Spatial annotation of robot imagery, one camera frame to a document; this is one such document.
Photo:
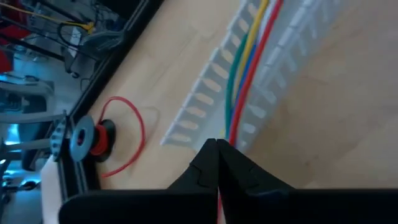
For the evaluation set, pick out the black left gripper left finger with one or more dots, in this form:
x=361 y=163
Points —
x=186 y=205

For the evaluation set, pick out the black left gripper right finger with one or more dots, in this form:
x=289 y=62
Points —
x=280 y=205

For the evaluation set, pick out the white teal office chair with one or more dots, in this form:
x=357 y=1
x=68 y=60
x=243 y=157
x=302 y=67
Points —
x=25 y=118

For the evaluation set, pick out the black aluminium table frame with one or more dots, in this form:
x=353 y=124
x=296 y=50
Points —
x=113 y=62

